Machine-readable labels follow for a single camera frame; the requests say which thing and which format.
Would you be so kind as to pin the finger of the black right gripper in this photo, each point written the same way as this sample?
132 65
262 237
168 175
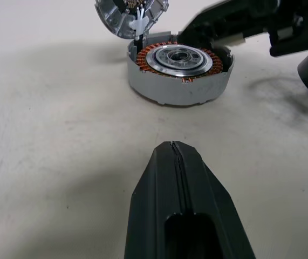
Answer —
240 28
218 13

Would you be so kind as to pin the grey round motor housing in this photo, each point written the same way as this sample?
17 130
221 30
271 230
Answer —
180 86

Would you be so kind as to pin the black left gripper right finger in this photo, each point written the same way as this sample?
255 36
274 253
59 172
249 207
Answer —
210 205

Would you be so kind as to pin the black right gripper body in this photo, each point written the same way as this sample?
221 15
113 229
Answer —
296 29

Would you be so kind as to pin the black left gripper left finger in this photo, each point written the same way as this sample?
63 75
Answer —
151 205

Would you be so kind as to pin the silver round motor lid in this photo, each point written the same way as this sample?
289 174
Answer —
121 19

